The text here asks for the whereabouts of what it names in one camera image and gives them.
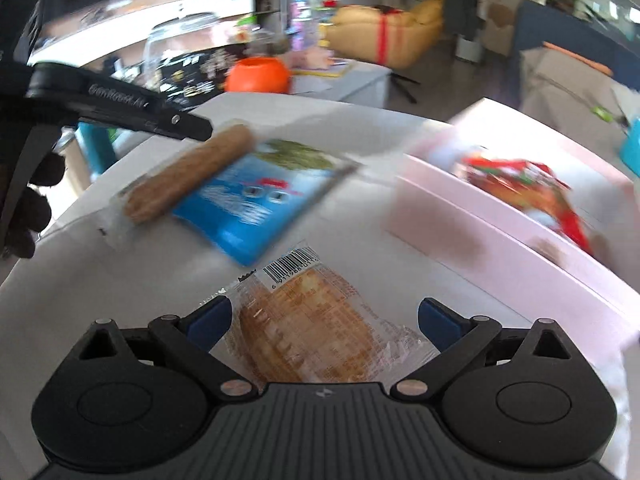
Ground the teal bag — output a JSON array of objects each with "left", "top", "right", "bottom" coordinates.
[{"left": 619, "top": 116, "right": 640, "bottom": 177}]

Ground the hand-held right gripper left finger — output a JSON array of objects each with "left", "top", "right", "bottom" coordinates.
[{"left": 76, "top": 295, "right": 254, "bottom": 402}]

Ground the orange round bowl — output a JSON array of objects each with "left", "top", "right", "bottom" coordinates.
[{"left": 223, "top": 56, "right": 292, "bottom": 95}]

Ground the black snack bag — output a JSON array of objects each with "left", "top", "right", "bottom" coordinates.
[{"left": 154, "top": 49, "right": 247, "bottom": 107}]

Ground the grey covered sofa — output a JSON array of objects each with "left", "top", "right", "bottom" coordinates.
[{"left": 519, "top": 46, "right": 640, "bottom": 128}]

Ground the white side table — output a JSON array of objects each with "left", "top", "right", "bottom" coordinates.
[{"left": 289, "top": 57, "right": 392, "bottom": 109}]

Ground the clear bread stick packet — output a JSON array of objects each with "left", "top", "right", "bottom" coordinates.
[{"left": 106, "top": 124, "right": 257, "bottom": 250}]

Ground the teal plastic object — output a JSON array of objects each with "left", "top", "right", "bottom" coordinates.
[{"left": 74, "top": 121, "right": 119, "bottom": 172}]

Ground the clear wafer biscuit packet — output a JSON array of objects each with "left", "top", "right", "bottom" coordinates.
[{"left": 221, "top": 244, "right": 437, "bottom": 387}]

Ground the yellow sofa with red ribbon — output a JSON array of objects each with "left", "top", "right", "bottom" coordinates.
[{"left": 329, "top": 0, "right": 447, "bottom": 69}]

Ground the red snack packet green trim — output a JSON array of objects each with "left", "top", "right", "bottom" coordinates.
[{"left": 454, "top": 154, "right": 597, "bottom": 256}]

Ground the pink cardboard box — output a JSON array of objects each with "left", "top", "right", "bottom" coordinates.
[{"left": 387, "top": 97, "right": 640, "bottom": 361}]

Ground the long orange bolster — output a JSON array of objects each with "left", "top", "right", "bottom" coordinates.
[{"left": 542, "top": 41, "right": 614, "bottom": 75}]

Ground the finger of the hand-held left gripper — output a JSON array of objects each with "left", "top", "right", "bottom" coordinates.
[{"left": 27, "top": 61, "right": 214, "bottom": 142}]

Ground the blue-capped bottle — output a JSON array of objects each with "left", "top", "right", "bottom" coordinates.
[{"left": 290, "top": 0, "right": 322, "bottom": 52}]

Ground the dark coat on stand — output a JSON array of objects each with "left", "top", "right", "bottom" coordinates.
[{"left": 442, "top": 0, "right": 482, "bottom": 42}]

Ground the person's left hand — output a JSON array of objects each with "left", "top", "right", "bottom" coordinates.
[{"left": 0, "top": 152, "right": 67, "bottom": 261}]

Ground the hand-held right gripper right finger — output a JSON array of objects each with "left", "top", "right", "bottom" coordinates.
[{"left": 389, "top": 296, "right": 572, "bottom": 402}]

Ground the glass jar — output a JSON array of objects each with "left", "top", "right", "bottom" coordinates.
[{"left": 142, "top": 11, "right": 252, "bottom": 97}]

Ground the blue snack packet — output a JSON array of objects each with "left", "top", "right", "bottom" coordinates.
[{"left": 172, "top": 138, "right": 362, "bottom": 268}]

